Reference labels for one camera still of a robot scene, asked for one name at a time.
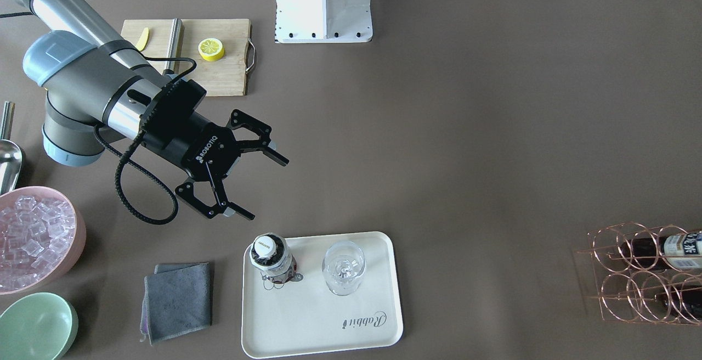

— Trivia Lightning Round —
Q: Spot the stainless steel ice scoop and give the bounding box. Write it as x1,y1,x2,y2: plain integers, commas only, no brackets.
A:
1,102,24,195

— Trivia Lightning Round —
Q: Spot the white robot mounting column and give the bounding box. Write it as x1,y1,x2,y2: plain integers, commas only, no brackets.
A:
274,0,373,43

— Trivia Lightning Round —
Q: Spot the tea bottle white cap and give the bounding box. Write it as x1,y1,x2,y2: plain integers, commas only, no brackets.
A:
654,287,701,322
248,233,297,284
619,232,701,271

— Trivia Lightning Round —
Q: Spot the cream rabbit tray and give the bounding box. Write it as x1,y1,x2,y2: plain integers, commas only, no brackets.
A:
241,232,404,358

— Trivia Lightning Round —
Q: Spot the half lemon slice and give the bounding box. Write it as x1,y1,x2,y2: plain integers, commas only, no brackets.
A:
197,37,225,62

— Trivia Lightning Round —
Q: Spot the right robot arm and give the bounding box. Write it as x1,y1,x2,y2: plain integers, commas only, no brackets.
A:
13,0,289,225

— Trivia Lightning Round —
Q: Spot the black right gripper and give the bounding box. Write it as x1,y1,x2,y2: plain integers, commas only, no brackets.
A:
160,109,290,221

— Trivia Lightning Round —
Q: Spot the grey folded cloth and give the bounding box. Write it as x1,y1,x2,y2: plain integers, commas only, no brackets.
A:
140,262,213,345

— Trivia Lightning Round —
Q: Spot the clear wine glass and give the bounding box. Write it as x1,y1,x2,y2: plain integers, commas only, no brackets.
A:
322,240,366,296

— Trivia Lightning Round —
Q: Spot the pink ribbed ice bowl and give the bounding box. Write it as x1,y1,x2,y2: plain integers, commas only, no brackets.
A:
1,187,86,295

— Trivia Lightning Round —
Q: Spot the bamboo cutting board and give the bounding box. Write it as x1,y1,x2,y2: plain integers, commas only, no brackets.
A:
121,18,256,97

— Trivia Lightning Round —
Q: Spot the copper wire bottle basket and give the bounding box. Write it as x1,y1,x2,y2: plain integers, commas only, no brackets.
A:
574,222,701,327

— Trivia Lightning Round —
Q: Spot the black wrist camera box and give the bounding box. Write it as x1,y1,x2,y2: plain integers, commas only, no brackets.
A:
140,80,206,150

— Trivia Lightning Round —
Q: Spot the mint green bowl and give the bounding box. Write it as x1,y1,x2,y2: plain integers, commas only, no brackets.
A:
1,292,78,359

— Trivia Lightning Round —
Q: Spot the yellow plastic knife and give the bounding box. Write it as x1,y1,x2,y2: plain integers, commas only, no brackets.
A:
134,27,150,52

